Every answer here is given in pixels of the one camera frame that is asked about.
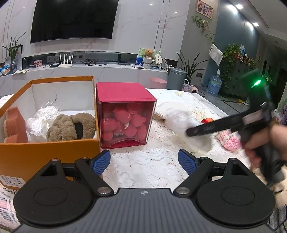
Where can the round white fan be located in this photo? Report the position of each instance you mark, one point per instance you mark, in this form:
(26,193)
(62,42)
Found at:
(158,59)

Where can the white lace tablecloth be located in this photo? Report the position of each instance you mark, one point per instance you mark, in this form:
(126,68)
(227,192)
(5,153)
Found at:
(145,165)

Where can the grey trash can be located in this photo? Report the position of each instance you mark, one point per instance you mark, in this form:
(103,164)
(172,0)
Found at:
(176,79)

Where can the clear plastic bag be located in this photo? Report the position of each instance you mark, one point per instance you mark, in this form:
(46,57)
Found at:
(38,127)

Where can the marble television console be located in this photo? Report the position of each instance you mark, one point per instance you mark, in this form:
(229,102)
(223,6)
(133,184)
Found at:
(101,72)

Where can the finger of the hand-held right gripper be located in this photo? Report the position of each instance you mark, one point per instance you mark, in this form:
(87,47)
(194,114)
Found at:
(213,127)

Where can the green and blue picture panel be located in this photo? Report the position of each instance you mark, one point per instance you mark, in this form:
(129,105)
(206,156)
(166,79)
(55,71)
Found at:
(140,58)

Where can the pink stool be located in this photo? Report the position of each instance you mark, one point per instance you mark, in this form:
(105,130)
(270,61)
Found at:
(157,83)

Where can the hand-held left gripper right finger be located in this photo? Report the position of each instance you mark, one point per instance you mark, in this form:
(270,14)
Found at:
(187,160)

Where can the hanging vine plant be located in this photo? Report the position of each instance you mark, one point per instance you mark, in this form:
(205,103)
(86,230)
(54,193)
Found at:
(201,23)

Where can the orange cardboard box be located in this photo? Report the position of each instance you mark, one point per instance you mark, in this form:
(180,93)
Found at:
(44,156)

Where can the brown teddy bear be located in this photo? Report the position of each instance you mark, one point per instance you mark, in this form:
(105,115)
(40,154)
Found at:
(148,53)

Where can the pink crochet piece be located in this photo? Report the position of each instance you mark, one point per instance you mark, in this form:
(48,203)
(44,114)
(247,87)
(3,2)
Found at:
(231,141)

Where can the white hanging bag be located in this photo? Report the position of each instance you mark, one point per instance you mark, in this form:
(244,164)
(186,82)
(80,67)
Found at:
(215,55)

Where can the long-leaf potted plant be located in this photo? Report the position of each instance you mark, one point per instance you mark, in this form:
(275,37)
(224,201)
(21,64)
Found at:
(190,69)

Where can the small orange toy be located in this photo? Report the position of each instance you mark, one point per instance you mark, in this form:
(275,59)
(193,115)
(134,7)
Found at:
(207,121)

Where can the blue snack bag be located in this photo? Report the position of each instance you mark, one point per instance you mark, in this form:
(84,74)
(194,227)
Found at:
(5,71)

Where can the green plant in glass vase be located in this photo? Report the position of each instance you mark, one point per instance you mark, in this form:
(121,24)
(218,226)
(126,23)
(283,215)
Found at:
(13,49)

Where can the blue water jug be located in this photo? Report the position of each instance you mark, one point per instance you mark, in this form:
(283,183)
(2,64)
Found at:
(214,86)

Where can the red storage box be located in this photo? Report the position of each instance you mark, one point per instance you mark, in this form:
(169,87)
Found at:
(121,91)

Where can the pink handbag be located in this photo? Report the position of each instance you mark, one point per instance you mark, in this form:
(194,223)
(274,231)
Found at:
(186,86)

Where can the small pink heater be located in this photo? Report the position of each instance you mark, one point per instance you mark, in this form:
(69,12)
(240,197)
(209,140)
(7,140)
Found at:
(194,89)

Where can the brown flower-shaped sponge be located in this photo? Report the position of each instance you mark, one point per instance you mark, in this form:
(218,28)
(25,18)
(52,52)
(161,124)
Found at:
(15,127)

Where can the grey drawer cabinet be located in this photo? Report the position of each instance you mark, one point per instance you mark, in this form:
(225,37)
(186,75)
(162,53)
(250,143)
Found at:
(237,76)

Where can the black wall television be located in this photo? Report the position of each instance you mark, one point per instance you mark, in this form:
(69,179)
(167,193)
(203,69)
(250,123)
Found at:
(74,20)

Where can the leafy plant on cabinet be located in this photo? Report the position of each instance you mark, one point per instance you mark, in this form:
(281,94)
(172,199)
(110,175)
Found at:
(231,53)

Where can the wooden framed picture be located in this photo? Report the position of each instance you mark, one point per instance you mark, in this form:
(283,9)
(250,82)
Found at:
(204,9)

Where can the pink photo card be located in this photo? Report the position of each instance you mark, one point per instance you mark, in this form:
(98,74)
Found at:
(38,63)

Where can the person's right hand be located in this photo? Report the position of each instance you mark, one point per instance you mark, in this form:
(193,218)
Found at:
(278,141)

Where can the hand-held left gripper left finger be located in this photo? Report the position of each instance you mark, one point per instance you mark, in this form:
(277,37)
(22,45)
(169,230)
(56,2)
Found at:
(101,161)

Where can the white router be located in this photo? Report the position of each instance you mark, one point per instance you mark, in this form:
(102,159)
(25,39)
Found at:
(65,65)

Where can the brown fuzzy plush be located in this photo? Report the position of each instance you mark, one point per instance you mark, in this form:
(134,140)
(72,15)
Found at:
(60,130)

